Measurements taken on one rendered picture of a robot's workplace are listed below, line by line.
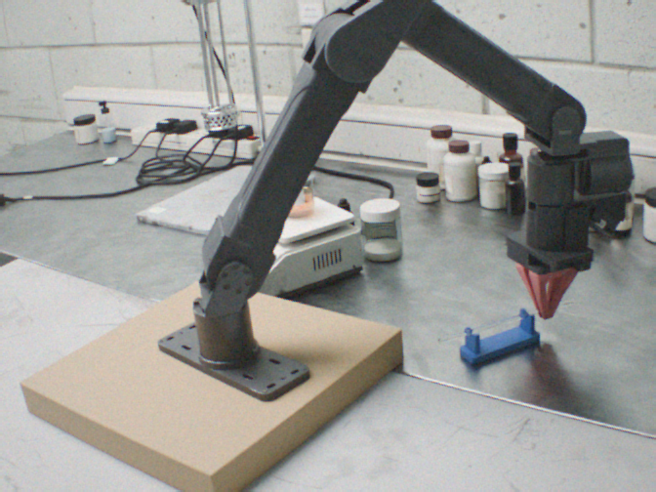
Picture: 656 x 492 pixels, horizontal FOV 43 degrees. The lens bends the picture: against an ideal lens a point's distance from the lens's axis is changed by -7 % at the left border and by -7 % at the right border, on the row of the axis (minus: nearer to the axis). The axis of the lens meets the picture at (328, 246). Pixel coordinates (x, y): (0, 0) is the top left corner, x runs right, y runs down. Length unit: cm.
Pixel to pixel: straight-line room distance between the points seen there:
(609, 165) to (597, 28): 52
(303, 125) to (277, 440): 32
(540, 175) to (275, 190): 30
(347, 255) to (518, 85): 43
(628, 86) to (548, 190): 54
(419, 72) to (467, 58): 77
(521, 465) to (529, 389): 14
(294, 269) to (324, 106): 38
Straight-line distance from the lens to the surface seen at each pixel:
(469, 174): 153
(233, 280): 93
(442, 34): 92
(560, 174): 102
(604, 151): 105
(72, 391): 103
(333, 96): 90
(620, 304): 119
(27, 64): 267
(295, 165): 92
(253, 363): 99
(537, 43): 158
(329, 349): 102
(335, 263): 126
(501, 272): 127
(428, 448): 91
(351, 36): 88
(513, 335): 109
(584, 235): 106
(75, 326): 128
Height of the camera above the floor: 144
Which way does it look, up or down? 23 degrees down
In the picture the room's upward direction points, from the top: 6 degrees counter-clockwise
